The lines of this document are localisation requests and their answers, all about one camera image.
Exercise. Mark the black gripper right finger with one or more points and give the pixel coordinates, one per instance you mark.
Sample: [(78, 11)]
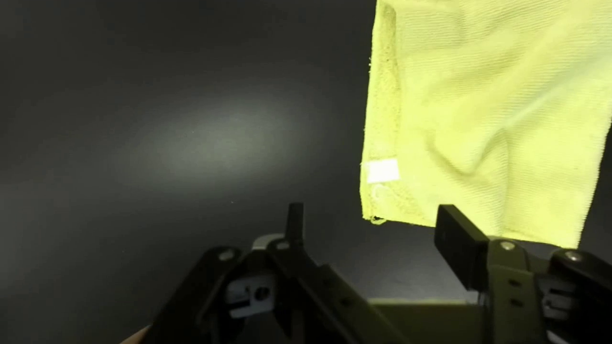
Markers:
[(461, 246)]

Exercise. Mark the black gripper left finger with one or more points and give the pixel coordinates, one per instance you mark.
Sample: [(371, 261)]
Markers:
[(294, 225)]

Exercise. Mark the yellow towel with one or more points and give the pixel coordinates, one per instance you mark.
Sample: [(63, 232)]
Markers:
[(497, 108)]

